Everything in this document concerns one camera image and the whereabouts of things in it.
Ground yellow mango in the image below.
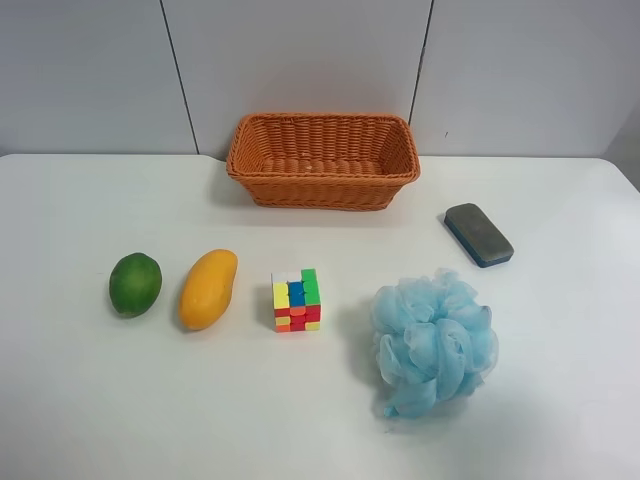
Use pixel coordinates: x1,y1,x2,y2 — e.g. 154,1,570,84
178,249,238,331

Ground orange wicker basket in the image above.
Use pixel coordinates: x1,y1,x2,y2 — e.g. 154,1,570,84
226,113,420,211

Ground green lemon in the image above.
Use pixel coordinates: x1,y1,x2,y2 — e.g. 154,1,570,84
108,252,162,318

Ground multicoloured puzzle cube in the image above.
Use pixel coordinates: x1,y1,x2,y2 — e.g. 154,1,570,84
271,268,322,333

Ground blue mesh bath sponge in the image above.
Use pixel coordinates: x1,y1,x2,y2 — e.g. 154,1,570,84
371,269,499,419

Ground grey blue board eraser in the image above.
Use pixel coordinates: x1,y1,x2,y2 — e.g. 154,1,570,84
444,203,514,268

